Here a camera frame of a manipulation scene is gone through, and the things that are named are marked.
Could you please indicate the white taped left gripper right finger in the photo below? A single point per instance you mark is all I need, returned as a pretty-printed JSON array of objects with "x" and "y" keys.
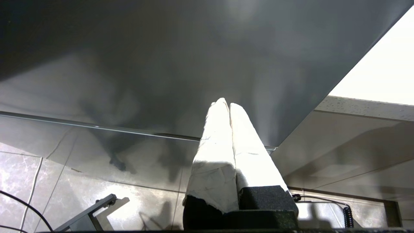
[{"x": 254, "y": 161}]

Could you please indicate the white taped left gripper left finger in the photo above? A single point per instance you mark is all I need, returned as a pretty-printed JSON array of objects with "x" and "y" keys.
[{"x": 213, "y": 168}]

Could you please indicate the grey base cabinet front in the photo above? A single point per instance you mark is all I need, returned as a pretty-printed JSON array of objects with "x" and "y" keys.
[{"x": 339, "y": 152}]

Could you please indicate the tall grey metal appliance front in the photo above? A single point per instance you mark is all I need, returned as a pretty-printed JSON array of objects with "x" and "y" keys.
[{"x": 161, "y": 64}]

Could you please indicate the grey metal stand leg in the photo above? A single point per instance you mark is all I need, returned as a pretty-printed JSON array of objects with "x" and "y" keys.
[{"x": 97, "y": 207}]

